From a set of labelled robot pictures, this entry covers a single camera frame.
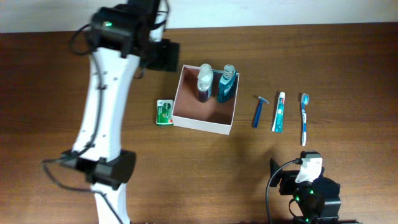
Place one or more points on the teal mouthwash bottle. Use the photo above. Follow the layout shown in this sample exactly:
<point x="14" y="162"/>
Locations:
<point x="226" y="83"/>

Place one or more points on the blue disposable razor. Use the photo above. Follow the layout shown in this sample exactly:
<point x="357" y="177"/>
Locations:
<point x="259" y="111"/>

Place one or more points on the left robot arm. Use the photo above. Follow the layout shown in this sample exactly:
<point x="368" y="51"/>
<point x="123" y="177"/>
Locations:
<point x="124" y="41"/>

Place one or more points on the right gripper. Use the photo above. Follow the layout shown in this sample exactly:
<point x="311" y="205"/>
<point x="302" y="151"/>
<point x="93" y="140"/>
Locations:
<point x="286" y="182"/>

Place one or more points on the clear dark liquid bottle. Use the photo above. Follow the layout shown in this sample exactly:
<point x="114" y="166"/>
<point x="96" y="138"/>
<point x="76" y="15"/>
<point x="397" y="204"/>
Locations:
<point x="204" y="83"/>

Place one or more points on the teal white toothpaste tube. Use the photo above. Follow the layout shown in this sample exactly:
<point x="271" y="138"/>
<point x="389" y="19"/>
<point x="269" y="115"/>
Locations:
<point x="279" y="114"/>

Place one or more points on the blue white toothbrush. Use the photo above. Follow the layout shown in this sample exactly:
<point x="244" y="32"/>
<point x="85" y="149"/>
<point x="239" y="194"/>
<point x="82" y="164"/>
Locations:
<point x="304" y="102"/>

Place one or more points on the green Dettol soap box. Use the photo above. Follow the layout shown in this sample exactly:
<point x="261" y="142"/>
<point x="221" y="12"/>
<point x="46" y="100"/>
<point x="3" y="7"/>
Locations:
<point x="164" y="112"/>

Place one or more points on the white cardboard box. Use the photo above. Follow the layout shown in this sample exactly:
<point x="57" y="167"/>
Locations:
<point x="210" y="116"/>

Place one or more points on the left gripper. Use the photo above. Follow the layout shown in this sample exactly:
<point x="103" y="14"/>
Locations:
<point x="168" y="55"/>

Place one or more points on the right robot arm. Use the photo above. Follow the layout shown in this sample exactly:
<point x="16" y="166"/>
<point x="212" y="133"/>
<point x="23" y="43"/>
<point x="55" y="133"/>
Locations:
<point x="317" y="196"/>

